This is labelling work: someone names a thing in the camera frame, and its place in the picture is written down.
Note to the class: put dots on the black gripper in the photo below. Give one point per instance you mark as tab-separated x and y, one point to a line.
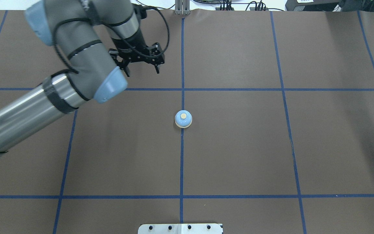
129	45

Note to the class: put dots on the blue desk bell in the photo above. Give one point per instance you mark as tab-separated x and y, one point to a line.
183	119

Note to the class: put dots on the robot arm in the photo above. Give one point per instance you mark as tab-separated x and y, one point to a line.
96	40

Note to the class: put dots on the black power box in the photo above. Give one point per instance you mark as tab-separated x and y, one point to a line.
311	5

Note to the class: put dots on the aluminium frame post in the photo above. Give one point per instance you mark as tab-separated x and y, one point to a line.
182	7

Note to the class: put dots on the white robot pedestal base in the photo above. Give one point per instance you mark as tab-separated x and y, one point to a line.
189	228

